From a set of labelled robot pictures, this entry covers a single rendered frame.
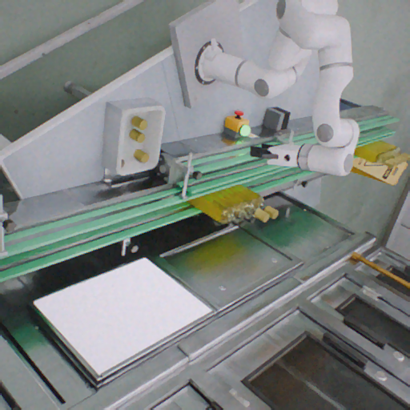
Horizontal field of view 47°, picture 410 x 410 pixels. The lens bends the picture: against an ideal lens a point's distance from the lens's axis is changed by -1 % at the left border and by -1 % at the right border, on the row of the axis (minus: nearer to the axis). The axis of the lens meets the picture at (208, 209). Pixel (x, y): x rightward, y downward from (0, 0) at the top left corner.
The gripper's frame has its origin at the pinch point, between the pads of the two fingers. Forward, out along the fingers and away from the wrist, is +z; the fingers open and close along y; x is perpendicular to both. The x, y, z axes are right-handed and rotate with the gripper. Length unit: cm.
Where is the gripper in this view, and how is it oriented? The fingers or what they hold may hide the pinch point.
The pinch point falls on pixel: (261, 150)
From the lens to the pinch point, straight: 144.6
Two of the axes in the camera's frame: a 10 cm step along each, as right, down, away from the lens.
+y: 6.8, -2.3, 7.0
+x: -0.1, -9.5, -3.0
